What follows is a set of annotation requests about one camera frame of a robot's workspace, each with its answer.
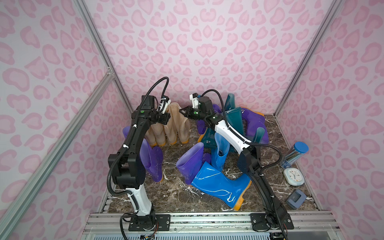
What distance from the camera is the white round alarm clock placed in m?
0.86

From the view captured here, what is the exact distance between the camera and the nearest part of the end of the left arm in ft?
2.44

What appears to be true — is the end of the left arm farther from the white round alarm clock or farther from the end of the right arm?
the white round alarm clock

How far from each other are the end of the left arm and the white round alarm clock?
2.49ft
